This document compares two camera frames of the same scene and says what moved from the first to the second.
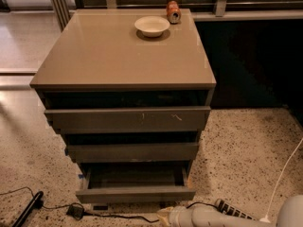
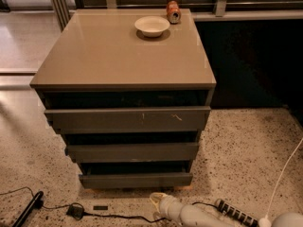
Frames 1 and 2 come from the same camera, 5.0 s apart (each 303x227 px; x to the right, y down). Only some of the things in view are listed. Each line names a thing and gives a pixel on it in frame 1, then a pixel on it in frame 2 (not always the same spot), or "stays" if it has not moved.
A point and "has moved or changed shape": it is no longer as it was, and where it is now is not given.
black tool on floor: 36,203 stays
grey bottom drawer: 135,183 has moved or changed shape
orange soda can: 173,12 stays
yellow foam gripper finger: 164,214 to 156,198
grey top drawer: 186,119 stays
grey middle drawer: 127,152 stays
